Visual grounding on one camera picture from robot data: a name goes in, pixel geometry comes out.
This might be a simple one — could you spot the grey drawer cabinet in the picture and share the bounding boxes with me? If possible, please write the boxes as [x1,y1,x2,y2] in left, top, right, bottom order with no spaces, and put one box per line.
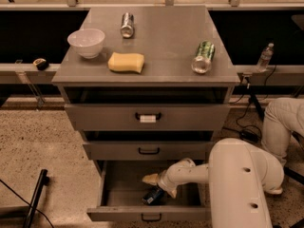
[51,5,240,163]

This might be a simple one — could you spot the black power adapter with cable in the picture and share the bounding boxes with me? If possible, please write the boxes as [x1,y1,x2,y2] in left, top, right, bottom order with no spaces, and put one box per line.
[221,65,278,144]

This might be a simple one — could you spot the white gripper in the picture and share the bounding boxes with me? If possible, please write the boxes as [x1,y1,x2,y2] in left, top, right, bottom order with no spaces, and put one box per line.
[142,170,177,199]

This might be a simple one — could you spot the grey bottom drawer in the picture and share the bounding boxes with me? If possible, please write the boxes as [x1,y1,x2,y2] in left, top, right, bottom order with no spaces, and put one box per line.
[87,161,211,222]

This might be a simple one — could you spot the silver can lying down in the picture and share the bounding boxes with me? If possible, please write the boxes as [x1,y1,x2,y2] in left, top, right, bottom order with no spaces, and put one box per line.
[121,12,135,38]

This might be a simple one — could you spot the yellow sponge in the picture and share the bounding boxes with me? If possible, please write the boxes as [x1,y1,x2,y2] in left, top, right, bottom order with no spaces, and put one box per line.
[107,52,144,73]

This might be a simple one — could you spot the person leg beige trousers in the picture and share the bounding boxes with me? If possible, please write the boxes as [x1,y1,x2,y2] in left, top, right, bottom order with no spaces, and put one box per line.
[261,98,304,165]

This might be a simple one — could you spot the black yellow tape measure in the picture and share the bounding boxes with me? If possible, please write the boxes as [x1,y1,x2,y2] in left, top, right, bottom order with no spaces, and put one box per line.
[33,58,49,70]

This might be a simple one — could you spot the black chair base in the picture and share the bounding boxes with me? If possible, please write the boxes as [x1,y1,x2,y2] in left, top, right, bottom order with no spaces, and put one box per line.
[284,167,304,228]

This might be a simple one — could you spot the green can lying down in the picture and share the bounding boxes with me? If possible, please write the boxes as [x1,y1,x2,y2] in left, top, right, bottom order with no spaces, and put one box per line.
[191,41,216,74]

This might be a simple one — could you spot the black stand leg left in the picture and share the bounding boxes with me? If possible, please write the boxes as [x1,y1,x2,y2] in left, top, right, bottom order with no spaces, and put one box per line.
[23,169,49,228]

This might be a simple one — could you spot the white bowl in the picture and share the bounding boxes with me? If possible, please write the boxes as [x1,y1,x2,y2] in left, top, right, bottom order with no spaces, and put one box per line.
[67,28,105,59]

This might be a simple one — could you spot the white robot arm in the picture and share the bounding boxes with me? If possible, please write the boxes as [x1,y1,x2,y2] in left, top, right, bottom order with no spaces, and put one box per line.
[142,138,284,228]

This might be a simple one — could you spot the grey middle drawer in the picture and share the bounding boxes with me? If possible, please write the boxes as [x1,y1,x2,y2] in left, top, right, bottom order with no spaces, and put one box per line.
[83,141,214,161]

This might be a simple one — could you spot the grey drawer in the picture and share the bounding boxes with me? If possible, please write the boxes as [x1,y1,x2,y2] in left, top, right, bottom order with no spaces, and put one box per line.
[83,141,214,161]
[66,104,229,131]
[87,161,211,222]

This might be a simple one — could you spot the clear plastic water bottle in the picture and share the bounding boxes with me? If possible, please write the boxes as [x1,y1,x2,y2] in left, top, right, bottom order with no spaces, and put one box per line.
[256,43,274,72]

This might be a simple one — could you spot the white label on handle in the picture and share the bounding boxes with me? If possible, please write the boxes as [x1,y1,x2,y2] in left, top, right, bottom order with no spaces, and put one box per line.
[140,115,157,124]

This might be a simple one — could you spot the blue pepsi can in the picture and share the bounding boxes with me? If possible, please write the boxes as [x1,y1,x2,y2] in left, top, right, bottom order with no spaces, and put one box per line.
[142,186,164,205]

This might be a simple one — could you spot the grey top drawer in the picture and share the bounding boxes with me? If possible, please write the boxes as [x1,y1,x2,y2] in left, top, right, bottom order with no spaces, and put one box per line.
[66,104,229,131]

